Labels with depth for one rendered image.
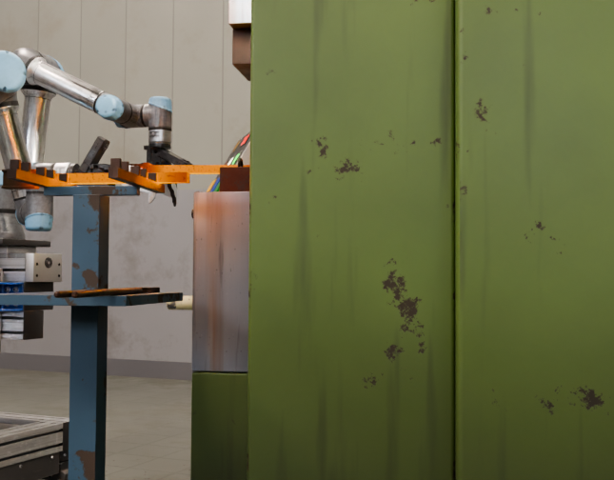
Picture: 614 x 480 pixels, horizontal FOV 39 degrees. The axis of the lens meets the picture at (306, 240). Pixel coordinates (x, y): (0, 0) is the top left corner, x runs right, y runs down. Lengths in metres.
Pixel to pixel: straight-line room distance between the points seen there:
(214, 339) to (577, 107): 1.02
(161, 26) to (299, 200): 4.61
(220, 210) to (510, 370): 0.84
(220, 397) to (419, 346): 0.58
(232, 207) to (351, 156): 0.43
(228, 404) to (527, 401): 0.77
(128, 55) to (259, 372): 4.81
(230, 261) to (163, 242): 3.97
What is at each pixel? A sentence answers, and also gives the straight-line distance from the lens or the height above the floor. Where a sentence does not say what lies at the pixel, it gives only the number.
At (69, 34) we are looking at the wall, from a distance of 6.86.
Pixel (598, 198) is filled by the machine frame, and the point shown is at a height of 0.86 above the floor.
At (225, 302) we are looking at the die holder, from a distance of 2.16.
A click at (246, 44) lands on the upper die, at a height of 1.32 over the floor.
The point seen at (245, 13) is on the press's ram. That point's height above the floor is 1.39.
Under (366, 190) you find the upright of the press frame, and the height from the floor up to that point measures 0.89.
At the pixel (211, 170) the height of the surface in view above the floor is 1.00.
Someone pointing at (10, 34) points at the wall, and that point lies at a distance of 7.24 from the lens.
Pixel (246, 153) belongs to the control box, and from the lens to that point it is 2.82.
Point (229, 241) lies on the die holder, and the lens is 2.16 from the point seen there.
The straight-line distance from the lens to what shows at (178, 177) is 1.98.
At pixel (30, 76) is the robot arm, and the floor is 1.34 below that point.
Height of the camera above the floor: 0.70
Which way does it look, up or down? 2 degrees up
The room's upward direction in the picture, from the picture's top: straight up
